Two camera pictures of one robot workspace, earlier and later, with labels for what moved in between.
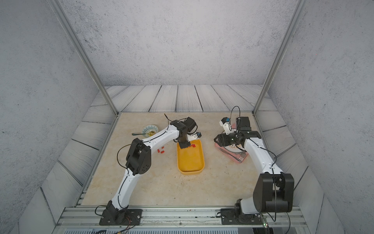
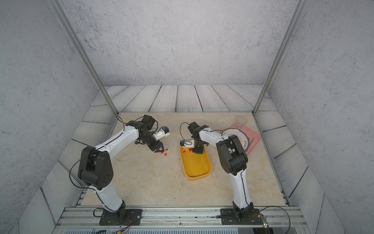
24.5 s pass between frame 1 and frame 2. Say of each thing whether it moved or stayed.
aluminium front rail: stayed
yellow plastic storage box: moved
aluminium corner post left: stayed
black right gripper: moved
